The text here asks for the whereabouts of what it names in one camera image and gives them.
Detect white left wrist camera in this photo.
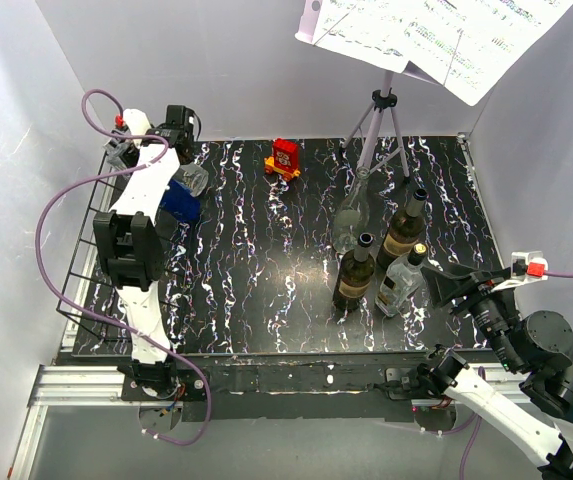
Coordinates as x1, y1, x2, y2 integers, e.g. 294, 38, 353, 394
115, 109, 152, 136

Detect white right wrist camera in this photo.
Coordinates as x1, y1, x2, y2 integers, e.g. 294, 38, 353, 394
492, 251, 548, 291

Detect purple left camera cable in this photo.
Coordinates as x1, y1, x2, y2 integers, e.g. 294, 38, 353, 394
34, 88, 212, 445

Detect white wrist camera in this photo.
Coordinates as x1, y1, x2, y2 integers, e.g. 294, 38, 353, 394
492, 251, 548, 291
115, 109, 152, 136

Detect blue clear vodka bottle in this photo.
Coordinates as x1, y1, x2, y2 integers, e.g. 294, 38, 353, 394
103, 137, 202, 221

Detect dark red wine bottle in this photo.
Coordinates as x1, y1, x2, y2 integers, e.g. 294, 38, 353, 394
376, 188, 428, 269

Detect clear square liquor bottle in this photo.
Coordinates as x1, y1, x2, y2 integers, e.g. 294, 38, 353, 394
375, 243, 427, 317

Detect lilac music stand tripod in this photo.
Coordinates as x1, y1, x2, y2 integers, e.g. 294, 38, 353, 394
338, 70, 411, 185

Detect black wire wine rack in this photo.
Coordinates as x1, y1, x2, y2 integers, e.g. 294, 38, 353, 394
54, 129, 202, 346

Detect clear glass bottle top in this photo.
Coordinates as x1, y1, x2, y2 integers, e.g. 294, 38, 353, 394
173, 163, 209, 197

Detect aluminium rail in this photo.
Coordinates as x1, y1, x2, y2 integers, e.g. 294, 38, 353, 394
10, 364, 147, 476

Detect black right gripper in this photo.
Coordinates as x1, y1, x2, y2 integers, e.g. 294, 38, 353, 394
419, 260, 523, 371

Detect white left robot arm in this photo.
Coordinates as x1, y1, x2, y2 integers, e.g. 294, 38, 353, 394
93, 105, 195, 400

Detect white sheet music pages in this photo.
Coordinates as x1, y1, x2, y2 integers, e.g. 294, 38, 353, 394
295, 0, 572, 106

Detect black metal base frame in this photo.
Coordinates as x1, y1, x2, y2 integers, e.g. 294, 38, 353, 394
120, 349, 502, 426

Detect clear round glass bottle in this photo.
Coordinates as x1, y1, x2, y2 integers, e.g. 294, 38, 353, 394
331, 166, 370, 255

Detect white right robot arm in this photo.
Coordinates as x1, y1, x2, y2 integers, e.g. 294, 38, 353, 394
417, 265, 573, 479

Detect red yellow toy brick car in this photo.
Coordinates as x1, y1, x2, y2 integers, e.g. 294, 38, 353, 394
264, 138, 300, 182

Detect green white wine bottle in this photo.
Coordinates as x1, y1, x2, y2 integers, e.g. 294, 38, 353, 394
332, 233, 375, 312

